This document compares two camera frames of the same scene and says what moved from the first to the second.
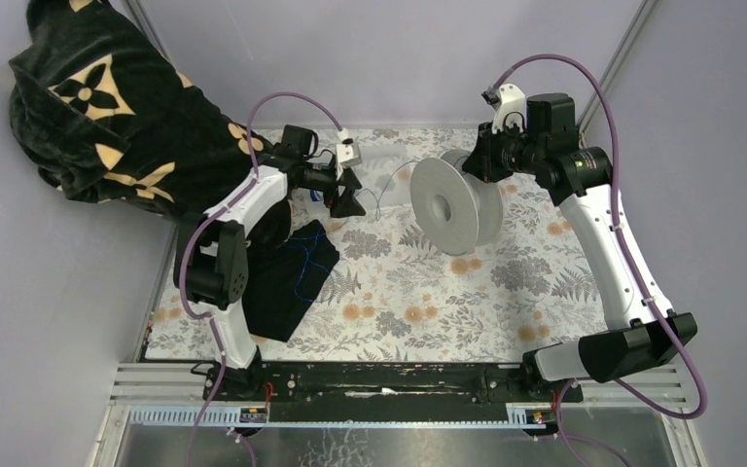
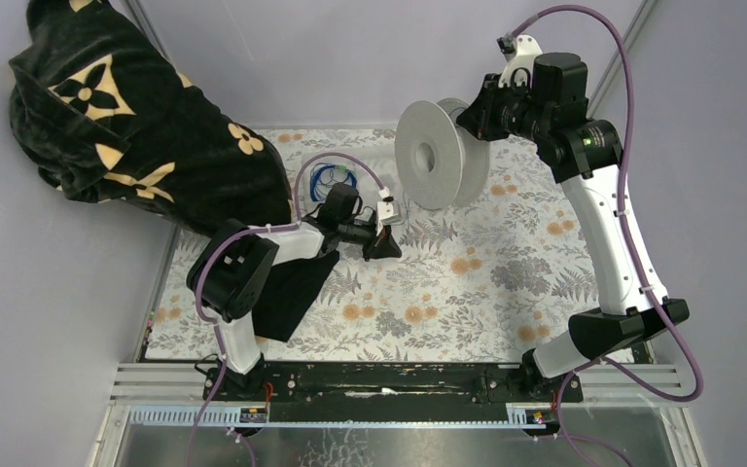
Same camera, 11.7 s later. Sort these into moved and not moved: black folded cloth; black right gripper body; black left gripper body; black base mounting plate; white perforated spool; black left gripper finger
Moved: white perforated spool; black left gripper finger; black right gripper body; black left gripper body
Not moved: black folded cloth; black base mounting plate
